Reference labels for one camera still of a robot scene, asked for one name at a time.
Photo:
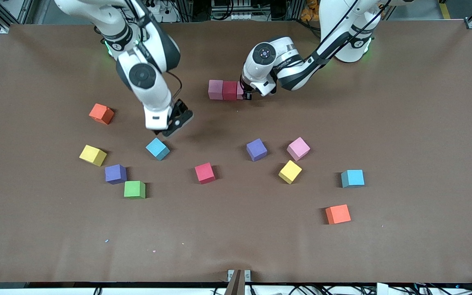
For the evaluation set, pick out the brown paper table cover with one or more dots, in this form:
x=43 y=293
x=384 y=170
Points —
x=236 y=229

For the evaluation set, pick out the white power strip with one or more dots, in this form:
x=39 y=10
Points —
x=162 y=9

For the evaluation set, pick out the grey electronics box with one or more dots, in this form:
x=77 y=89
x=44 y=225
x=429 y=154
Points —
x=240 y=16

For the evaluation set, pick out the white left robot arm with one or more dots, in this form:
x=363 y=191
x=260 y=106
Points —
x=293 y=69

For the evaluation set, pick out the yellow foam block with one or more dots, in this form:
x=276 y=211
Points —
x=91 y=154
x=289 y=171

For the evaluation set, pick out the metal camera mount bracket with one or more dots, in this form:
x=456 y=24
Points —
x=239 y=282

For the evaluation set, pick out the cyan foam block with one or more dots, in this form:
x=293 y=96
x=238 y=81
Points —
x=157 y=147
x=353 y=178

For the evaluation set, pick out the pink foam block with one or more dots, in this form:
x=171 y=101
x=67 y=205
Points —
x=298 y=148
x=240 y=91
x=215 y=89

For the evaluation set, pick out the green foam block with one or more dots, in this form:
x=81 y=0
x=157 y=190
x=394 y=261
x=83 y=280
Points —
x=133 y=189

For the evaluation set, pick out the purple foam block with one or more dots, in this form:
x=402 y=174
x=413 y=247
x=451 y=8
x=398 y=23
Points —
x=256 y=149
x=115 y=173

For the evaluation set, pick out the red foam block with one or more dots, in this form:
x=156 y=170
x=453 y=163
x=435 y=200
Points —
x=204 y=172
x=230 y=91

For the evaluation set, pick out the orange foam block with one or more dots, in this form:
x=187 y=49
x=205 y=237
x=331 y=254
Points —
x=338 y=214
x=101 y=114

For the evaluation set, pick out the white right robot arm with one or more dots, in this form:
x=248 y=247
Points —
x=141 y=76

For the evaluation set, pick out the orange lumpy bag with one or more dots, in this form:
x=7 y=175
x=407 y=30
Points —
x=309 y=10

